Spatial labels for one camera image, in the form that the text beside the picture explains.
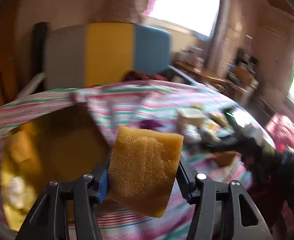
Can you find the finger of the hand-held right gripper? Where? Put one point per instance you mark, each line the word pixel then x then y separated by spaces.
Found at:
pixel 221 146

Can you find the white crumpled wad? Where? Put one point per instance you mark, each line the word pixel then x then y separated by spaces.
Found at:
pixel 16 188

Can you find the bright window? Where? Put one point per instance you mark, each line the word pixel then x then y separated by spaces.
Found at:
pixel 186 2

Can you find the yellow storage bin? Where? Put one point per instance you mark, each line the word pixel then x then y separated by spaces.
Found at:
pixel 59 140

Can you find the grey yellow blue headboard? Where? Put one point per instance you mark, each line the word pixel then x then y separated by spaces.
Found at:
pixel 107 55

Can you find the grey bed rail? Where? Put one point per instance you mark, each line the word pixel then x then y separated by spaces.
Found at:
pixel 180 74

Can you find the yellow sponge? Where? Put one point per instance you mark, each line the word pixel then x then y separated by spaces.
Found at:
pixel 225 158
pixel 144 170
pixel 21 145

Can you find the dark red cloth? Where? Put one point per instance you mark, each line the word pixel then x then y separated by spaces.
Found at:
pixel 139 75

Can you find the wooden desk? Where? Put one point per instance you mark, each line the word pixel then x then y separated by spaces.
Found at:
pixel 201 73

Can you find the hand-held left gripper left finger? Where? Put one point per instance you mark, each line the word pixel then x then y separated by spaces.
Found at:
pixel 103 185

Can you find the grey curtain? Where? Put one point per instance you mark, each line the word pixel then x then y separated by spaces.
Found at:
pixel 220 25

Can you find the black bed post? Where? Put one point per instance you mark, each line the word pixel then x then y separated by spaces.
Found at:
pixel 39 52

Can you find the cream cardboard box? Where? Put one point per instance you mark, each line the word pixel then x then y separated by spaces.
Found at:
pixel 189 118

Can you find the pink blanket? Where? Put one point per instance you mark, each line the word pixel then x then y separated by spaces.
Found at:
pixel 285 130

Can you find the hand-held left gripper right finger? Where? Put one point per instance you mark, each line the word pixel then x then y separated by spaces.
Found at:
pixel 186 180

